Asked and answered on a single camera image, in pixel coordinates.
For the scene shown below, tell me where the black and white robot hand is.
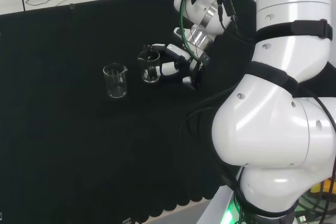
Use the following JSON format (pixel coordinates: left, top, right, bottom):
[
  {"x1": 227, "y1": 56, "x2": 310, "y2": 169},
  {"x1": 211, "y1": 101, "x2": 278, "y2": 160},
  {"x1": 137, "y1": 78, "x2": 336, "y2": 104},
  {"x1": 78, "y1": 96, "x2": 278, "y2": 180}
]
[{"x1": 142, "y1": 42, "x2": 211, "y2": 91}]

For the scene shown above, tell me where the black bench cloth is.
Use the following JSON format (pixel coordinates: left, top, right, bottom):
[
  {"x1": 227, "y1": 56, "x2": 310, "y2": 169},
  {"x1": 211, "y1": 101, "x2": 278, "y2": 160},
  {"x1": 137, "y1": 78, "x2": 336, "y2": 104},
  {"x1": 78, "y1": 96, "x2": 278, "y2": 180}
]
[{"x1": 0, "y1": 0, "x2": 260, "y2": 224}]

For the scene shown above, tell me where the clear glass beaker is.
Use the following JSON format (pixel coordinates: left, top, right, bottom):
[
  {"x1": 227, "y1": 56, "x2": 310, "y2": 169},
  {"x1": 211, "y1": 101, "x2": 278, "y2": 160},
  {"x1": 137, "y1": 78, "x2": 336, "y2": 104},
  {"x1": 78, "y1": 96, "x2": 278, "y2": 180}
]
[
  {"x1": 137, "y1": 50, "x2": 161, "y2": 84},
  {"x1": 102, "y1": 62, "x2": 129, "y2": 99}
]

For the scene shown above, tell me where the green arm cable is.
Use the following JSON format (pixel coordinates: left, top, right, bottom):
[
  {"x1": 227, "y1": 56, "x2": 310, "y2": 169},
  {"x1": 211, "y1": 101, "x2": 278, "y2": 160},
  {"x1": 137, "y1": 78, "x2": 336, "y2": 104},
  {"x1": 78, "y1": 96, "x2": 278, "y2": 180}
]
[{"x1": 178, "y1": 0, "x2": 218, "y2": 65}]

